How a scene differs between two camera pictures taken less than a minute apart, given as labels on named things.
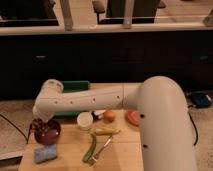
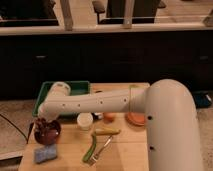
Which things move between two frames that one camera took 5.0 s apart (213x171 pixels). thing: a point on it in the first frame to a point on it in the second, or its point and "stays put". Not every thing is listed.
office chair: x=112 y=11 stays put
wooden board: x=94 y=140 stays put
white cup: x=84 y=120 stays put
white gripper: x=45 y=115 to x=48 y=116
